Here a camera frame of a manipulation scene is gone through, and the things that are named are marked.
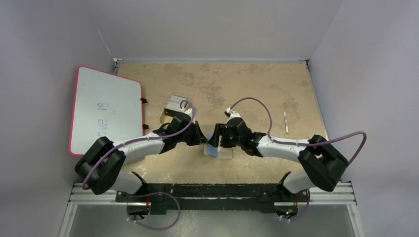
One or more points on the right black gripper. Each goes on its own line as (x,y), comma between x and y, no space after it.
(224,136)

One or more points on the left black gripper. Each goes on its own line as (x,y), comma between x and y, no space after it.
(198,138)

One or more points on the blue credit card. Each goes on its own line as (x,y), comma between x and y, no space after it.
(213,151)

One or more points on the beige leather card holder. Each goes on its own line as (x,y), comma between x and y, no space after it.
(225,153)

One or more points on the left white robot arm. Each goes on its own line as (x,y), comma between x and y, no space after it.
(101,166)

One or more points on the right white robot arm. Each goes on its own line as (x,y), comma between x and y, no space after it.
(322,165)

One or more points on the stack of cards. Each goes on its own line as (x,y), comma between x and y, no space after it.
(176,104)

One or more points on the beige plastic tray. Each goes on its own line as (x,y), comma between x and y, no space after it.
(164,118)

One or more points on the white green pen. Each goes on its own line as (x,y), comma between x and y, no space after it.
(286,122)

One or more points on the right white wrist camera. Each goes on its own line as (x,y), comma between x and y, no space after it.
(231,114)

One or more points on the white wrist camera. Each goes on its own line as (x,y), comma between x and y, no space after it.
(189,111)
(231,114)

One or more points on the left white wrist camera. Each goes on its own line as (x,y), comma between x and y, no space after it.
(189,111)

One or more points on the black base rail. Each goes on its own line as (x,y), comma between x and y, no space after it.
(158,198)

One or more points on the white board with pink frame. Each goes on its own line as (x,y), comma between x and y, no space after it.
(104,105)

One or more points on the aluminium frame rail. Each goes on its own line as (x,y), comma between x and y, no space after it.
(342,195)

